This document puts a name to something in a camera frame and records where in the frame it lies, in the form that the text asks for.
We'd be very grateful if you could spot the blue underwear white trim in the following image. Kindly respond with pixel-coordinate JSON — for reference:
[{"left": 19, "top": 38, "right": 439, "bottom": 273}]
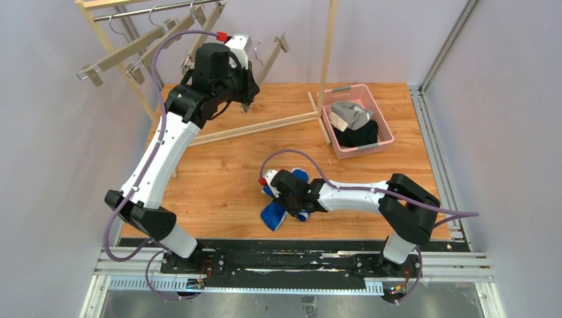
[{"left": 260, "top": 167, "right": 311, "bottom": 232}]

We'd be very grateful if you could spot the beige clip hanger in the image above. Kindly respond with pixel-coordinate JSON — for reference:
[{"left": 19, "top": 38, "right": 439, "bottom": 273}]
[
  {"left": 77, "top": 19, "right": 178, "bottom": 87},
  {"left": 254, "top": 32, "right": 290, "bottom": 87},
  {"left": 180, "top": 0, "right": 228, "bottom": 74},
  {"left": 126, "top": 5, "right": 206, "bottom": 84}
]

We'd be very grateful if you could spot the black underwear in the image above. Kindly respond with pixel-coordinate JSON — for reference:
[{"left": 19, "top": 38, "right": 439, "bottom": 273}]
[{"left": 332, "top": 121, "right": 378, "bottom": 148}]

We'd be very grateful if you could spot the grey beige underwear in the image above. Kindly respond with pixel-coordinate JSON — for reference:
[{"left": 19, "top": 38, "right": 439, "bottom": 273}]
[{"left": 328, "top": 101, "right": 373, "bottom": 131}]

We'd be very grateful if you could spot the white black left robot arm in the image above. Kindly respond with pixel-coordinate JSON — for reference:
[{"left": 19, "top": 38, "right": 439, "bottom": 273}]
[{"left": 104, "top": 34, "right": 259, "bottom": 264}]

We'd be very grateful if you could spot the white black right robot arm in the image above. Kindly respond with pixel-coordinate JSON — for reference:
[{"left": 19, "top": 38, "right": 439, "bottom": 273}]
[{"left": 260, "top": 169, "right": 441, "bottom": 266}]

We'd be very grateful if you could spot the pink perforated plastic basket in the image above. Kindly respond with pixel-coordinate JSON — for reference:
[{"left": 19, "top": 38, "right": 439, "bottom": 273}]
[{"left": 321, "top": 83, "right": 394, "bottom": 160}]

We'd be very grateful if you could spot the wooden clothes rack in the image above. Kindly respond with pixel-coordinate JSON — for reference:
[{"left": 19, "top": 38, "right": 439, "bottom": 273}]
[{"left": 74, "top": 0, "right": 339, "bottom": 179}]

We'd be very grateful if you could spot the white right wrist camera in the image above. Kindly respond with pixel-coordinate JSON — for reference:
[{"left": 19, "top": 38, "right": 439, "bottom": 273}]
[{"left": 258, "top": 169, "right": 280, "bottom": 198}]

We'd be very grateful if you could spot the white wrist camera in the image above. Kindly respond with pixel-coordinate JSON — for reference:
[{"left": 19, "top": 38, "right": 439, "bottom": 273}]
[
  {"left": 258, "top": 169, "right": 280, "bottom": 198},
  {"left": 216, "top": 32, "right": 252, "bottom": 70}
]

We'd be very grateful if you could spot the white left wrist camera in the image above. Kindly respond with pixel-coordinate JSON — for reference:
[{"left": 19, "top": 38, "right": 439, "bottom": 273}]
[{"left": 216, "top": 32, "right": 252, "bottom": 70}]

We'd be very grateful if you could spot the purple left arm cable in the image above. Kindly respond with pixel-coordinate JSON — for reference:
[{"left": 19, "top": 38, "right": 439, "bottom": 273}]
[{"left": 102, "top": 29, "right": 229, "bottom": 301}]

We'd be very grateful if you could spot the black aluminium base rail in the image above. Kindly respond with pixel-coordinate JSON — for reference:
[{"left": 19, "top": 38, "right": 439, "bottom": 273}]
[{"left": 81, "top": 239, "right": 504, "bottom": 317}]

